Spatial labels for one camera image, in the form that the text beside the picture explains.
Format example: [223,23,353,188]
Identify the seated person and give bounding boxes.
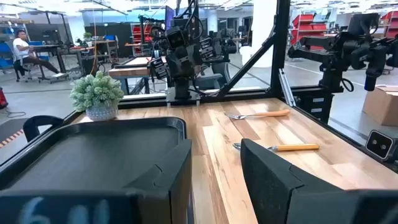
[12,29,68,82]

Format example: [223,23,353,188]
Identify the silver aluminium rail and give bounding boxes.
[278,68,297,108]

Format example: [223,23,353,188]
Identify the black office desk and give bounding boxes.
[30,44,70,84]

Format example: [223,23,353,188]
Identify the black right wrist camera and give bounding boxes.
[165,26,188,50]

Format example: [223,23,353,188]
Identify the spoon with orange handle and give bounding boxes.
[232,142,320,152]

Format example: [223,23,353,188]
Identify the wooden work table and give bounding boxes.
[108,55,169,96]

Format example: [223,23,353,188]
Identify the black plastic tray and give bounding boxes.
[0,116,188,191]

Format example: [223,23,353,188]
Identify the grey office chair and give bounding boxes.
[195,61,231,91]

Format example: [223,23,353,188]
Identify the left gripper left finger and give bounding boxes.
[124,139,193,224]

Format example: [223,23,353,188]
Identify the brown cardboard box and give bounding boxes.
[362,84,398,128]

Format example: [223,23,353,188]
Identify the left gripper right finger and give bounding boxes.
[241,138,351,224]

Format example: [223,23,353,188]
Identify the fork tines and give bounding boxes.
[223,109,291,121]

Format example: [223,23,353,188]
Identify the black table-level camera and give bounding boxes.
[364,129,398,162]

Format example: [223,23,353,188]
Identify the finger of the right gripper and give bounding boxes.
[200,37,216,60]
[148,57,170,81]

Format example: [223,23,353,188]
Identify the blue lit monitor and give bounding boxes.
[164,5,175,31]

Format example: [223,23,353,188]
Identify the green plant in patterned pot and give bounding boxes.
[70,70,125,122]

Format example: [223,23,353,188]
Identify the black frame post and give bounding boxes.
[269,0,292,97]

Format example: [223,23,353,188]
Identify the red floor object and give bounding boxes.
[0,86,9,110]

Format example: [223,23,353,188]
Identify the black diagonal frame strut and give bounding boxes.
[217,32,277,97]

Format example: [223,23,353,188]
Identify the red storage shelf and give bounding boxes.
[379,11,398,40]
[130,22,154,44]
[290,13,328,52]

